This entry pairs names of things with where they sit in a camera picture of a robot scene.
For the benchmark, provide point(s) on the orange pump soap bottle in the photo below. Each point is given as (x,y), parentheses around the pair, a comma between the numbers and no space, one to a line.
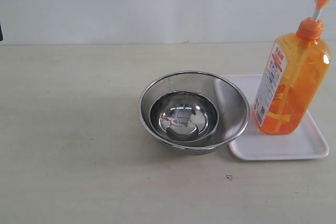
(296,66)

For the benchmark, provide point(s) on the small stainless steel bowl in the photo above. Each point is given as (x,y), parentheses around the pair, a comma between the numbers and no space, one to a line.
(184,117)

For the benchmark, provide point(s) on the steel mesh strainer basket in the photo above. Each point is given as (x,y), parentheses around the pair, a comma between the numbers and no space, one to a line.
(195,81)

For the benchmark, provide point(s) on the white rectangular plastic tray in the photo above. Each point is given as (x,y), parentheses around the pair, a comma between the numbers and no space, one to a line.
(305,142)

